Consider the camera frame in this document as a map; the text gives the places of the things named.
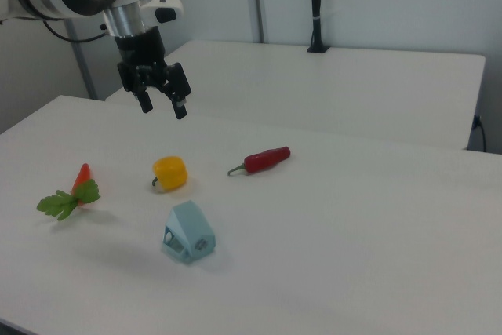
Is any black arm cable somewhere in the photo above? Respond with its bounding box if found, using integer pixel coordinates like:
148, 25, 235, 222
42, 20, 109, 43

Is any light blue mug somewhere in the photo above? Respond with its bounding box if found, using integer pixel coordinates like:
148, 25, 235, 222
161, 199, 217, 267

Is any orange toy carrot with leaves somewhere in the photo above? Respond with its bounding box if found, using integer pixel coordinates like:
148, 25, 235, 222
36, 162, 102, 222

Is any red toy chili pepper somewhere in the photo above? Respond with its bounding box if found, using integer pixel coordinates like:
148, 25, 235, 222
227, 145, 292, 177

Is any black pole with base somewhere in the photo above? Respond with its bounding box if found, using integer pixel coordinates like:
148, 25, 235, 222
306, 0, 331, 54

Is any white side table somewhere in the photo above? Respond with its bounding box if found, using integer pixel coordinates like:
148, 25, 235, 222
104, 39, 487, 151

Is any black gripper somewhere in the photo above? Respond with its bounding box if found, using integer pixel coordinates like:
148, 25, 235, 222
114, 27, 194, 121

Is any yellow toy bell pepper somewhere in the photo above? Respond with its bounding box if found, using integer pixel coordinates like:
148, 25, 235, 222
151, 156, 190, 194

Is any black wall cable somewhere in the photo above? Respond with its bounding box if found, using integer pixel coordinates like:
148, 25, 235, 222
472, 114, 488, 152

